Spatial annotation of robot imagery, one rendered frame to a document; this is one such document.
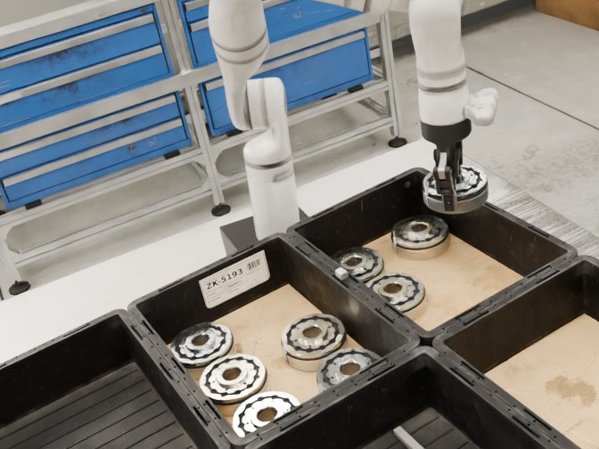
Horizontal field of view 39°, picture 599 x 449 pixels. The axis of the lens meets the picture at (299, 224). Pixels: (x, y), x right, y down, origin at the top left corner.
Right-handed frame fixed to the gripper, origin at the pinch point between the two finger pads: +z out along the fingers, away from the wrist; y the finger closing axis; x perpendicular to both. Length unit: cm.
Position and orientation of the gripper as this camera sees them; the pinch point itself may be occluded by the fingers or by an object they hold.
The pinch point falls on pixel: (452, 194)
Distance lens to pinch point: 136.1
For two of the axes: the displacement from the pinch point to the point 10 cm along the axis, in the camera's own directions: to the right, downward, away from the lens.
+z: 1.7, 8.3, 5.3
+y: -2.9, 5.5, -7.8
